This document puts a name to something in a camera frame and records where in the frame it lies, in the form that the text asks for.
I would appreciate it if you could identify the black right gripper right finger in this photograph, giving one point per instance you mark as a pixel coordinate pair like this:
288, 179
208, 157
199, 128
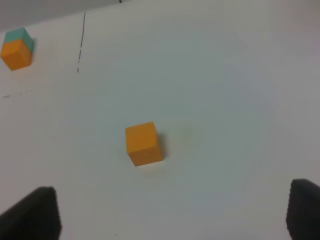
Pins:
303, 211

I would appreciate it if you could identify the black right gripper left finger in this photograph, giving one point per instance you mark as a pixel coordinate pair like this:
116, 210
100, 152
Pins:
35, 217

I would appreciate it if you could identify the template orange cube block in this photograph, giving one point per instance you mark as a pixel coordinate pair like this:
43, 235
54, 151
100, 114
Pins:
16, 55

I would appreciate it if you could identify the template teal cube block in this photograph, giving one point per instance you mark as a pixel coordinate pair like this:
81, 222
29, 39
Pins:
20, 34

